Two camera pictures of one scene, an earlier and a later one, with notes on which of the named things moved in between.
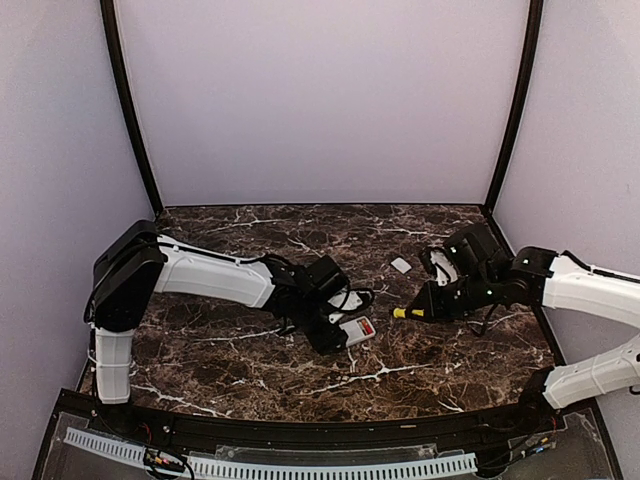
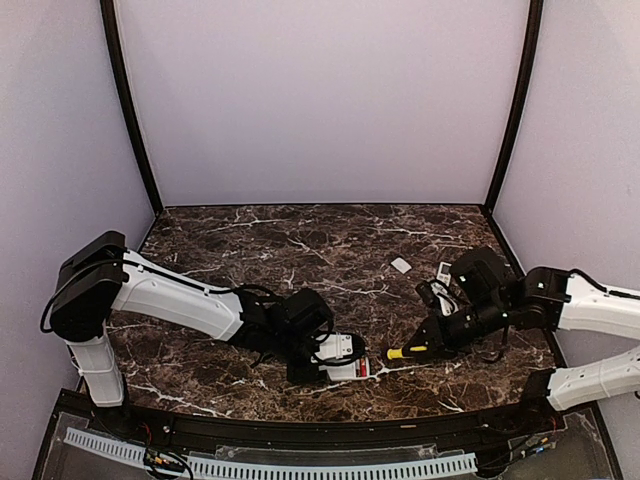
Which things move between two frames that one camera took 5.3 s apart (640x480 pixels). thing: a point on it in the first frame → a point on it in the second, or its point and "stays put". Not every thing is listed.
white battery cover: [401, 265] stays put
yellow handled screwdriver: [401, 312] → [396, 353]
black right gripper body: [449, 307] → [458, 336]
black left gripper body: [321, 341] → [295, 374]
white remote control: [354, 331] → [362, 367]
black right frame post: [526, 91] stays put
